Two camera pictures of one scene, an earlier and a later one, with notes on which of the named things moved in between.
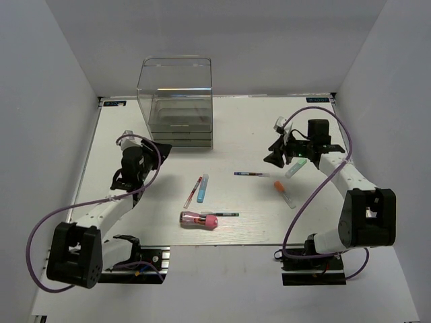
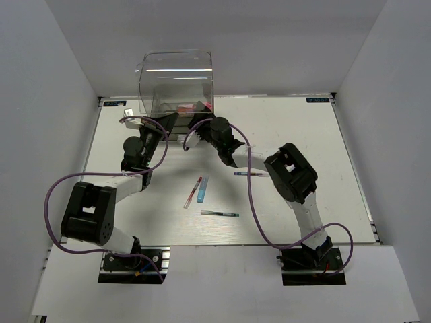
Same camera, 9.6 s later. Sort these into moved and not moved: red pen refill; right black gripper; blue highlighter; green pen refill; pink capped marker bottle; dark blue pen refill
Moved: pink capped marker bottle; right black gripper
Not moved: red pen refill; green pen refill; blue highlighter; dark blue pen refill
